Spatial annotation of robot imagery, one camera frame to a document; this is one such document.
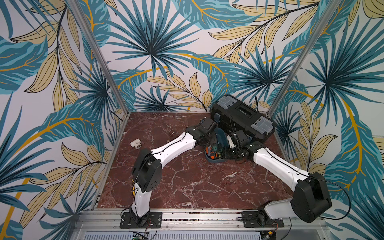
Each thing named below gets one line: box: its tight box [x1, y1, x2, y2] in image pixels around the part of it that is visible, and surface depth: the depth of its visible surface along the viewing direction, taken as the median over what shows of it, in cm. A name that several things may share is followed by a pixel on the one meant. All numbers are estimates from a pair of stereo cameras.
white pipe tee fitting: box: [130, 138, 142, 149], surface depth 100 cm
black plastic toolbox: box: [210, 95, 277, 143], surface depth 97 cm
